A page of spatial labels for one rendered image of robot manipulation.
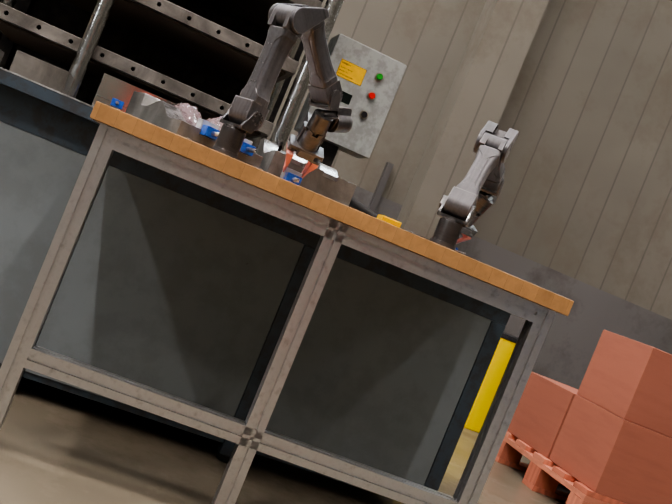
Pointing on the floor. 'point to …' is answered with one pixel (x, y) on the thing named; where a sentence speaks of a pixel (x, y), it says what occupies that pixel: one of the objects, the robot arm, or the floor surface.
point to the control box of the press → (359, 96)
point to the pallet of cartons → (598, 429)
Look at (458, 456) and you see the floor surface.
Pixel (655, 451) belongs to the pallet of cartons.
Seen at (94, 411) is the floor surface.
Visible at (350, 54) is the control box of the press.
